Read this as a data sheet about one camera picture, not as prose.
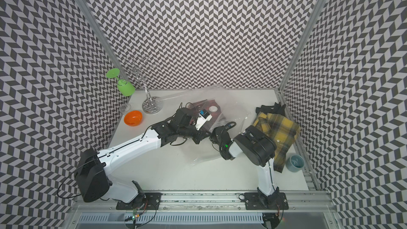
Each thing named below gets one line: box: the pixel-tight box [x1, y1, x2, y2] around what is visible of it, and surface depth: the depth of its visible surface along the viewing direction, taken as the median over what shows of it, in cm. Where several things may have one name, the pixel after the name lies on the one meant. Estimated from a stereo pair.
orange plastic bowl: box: [123, 110, 143, 127], surface depth 101 cm
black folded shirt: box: [255, 101, 286, 117], surface depth 103 cm
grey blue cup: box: [285, 154, 306, 173], surface depth 81 cm
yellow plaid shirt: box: [252, 112, 301, 173], surface depth 88 cm
